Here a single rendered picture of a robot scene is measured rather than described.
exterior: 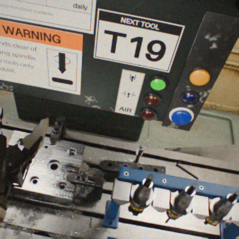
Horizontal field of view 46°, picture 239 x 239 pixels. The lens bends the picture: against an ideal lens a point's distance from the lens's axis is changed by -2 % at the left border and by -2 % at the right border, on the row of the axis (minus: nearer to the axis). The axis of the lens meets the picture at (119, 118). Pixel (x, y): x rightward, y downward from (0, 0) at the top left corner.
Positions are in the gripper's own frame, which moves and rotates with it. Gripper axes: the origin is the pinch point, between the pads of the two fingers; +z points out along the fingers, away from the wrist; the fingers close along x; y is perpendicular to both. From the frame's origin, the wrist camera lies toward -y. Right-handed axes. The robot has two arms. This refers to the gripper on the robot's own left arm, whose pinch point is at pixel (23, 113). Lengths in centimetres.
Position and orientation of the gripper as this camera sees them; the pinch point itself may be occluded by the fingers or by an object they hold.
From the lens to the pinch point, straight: 65.6
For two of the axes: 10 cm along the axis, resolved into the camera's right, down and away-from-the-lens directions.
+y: -1.3, 6.0, 7.9
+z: 1.5, -7.8, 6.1
